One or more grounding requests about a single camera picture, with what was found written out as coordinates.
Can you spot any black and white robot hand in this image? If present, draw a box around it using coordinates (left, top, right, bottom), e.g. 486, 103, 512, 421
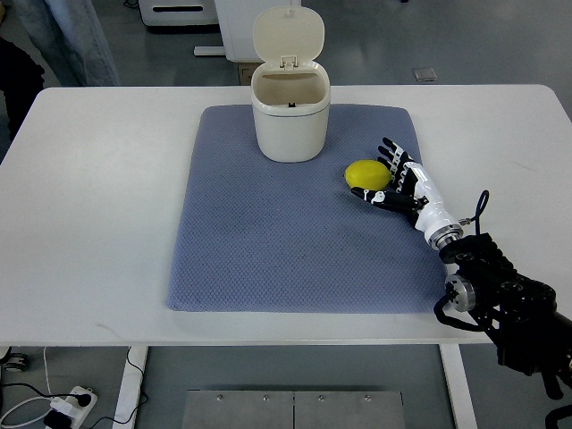
350, 138, 463, 250

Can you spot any yellow lemon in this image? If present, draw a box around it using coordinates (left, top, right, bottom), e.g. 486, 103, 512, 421
344, 159, 391, 190

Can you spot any cream trash bin with lid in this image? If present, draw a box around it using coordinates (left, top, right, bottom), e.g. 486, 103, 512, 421
251, 6, 331, 163

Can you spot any grey floor socket plate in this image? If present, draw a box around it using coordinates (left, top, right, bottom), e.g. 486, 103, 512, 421
412, 67, 438, 82

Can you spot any blue quilted mat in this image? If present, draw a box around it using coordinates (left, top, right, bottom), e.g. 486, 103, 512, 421
166, 105, 445, 314

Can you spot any cardboard box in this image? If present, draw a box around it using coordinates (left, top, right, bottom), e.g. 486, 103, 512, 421
237, 63, 260, 86

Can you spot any white table leg right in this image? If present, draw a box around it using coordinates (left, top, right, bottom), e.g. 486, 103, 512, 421
439, 344, 477, 429

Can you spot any white table leg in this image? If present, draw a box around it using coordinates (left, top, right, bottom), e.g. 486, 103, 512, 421
439, 344, 477, 429
112, 346, 148, 429

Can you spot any metal floor plate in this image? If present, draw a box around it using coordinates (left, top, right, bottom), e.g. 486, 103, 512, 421
182, 391, 406, 428

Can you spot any white appliance with slot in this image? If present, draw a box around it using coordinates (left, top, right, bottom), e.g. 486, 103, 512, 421
138, 0, 220, 31

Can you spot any white table leg left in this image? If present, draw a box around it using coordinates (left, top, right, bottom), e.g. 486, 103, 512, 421
112, 346, 148, 429

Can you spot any person in jeans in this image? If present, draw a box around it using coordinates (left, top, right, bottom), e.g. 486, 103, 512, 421
1, 0, 120, 139

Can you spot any white power strip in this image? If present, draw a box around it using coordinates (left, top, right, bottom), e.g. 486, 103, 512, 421
43, 386, 97, 429

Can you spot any black power cable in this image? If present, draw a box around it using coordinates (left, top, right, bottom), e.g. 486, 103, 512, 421
0, 346, 149, 429

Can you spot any white power cable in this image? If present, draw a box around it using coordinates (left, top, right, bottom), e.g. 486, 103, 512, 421
0, 346, 63, 425

